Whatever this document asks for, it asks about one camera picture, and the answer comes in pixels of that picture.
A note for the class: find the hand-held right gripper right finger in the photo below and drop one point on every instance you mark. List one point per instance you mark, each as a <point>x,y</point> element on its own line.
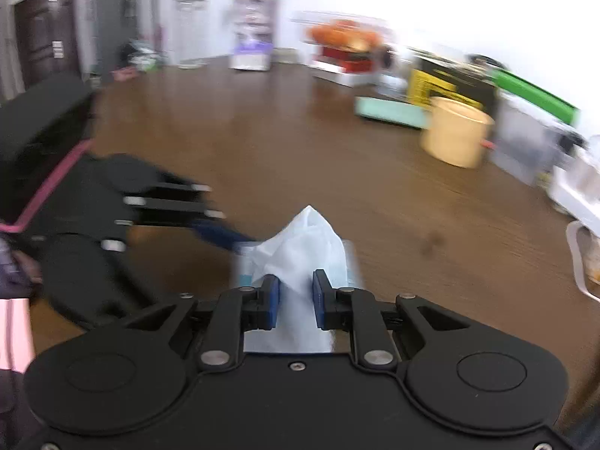
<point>321,304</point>

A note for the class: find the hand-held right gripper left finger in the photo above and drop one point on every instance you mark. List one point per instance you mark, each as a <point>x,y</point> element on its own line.
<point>272,302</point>

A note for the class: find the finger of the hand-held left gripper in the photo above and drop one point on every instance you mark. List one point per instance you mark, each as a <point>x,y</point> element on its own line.
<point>173,199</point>
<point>220,234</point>

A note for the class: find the clear cotton swab container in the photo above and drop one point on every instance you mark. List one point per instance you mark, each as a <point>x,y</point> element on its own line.
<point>352,262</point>

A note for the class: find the white wipe cloth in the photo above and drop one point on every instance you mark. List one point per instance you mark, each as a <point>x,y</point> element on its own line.
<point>302,253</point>

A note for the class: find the person's left forearm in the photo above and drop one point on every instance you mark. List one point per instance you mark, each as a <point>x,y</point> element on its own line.
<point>14,333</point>

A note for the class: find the beige cylindrical container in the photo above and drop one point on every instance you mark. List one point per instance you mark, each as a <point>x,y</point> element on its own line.
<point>457,133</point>

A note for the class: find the person's left hand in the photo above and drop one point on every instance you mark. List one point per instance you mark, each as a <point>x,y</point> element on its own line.
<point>26,267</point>

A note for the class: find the dark wooden door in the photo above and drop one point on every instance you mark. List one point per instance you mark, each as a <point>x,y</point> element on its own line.
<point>47,37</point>

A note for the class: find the purple tissue pack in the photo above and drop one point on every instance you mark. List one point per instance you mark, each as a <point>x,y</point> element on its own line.
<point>253,42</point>

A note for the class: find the clear vase with flowers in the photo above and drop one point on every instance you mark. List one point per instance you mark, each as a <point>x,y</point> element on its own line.
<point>194,18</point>

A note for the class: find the white flat box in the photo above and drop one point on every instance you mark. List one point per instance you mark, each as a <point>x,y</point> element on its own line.
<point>340,75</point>

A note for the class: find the green cloth pouch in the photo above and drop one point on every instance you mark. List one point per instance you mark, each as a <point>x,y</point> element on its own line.
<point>389,112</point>

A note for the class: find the red box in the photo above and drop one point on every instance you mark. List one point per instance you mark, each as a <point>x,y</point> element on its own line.
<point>347,58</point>

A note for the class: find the white astronaut figurine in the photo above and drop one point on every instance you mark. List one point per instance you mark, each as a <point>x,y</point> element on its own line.
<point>391,75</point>

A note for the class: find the clear box of orange snacks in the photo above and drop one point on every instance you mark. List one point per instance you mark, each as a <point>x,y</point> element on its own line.
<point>347,33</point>

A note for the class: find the black and yellow box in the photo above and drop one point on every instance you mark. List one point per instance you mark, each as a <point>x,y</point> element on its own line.
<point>445,82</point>

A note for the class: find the white power strip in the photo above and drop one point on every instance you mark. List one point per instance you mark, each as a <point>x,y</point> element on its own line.
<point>576,192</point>

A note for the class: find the green black box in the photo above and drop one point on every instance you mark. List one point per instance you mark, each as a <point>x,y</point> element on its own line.
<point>539,96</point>

